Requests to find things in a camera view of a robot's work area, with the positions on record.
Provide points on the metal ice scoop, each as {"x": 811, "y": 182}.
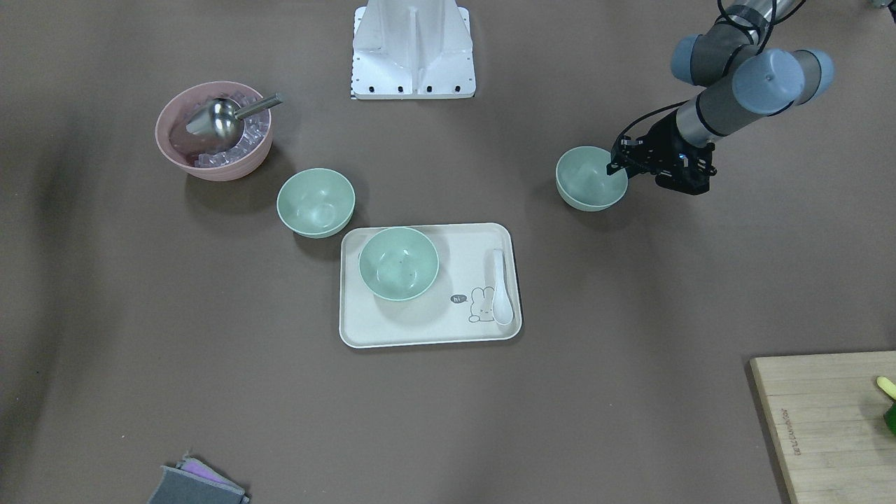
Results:
{"x": 218, "y": 125}

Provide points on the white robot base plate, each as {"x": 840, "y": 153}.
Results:
{"x": 420, "y": 50}

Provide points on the green lime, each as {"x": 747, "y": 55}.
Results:
{"x": 889, "y": 418}

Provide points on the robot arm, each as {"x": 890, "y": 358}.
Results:
{"x": 742, "y": 79}

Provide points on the wooden cutting board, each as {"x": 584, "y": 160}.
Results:
{"x": 827, "y": 419}

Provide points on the green bowl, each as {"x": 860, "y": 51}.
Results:
{"x": 316, "y": 203}
{"x": 399, "y": 263}
{"x": 583, "y": 182}

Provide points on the white ceramic soup spoon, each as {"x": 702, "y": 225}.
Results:
{"x": 501, "y": 303}

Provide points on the clear ice cubes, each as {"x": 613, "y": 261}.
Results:
{"x": 245, "y": 144}

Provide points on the green bowl on tray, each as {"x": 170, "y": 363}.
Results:
{"x": 399, "y": 263}

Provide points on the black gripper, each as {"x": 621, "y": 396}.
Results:
{"x": 663, "y": 146}

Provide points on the cream rectangular serving tray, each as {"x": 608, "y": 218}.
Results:
{"x": 456, "y": 308}

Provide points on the yellow plastic knife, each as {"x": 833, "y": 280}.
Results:
{"x": 887, "y": 386}

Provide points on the grey folded cloth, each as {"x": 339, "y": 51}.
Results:
{"x": 192, "y": 480}

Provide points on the pink bowl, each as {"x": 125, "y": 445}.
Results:
{"x": 247, "y": 153}

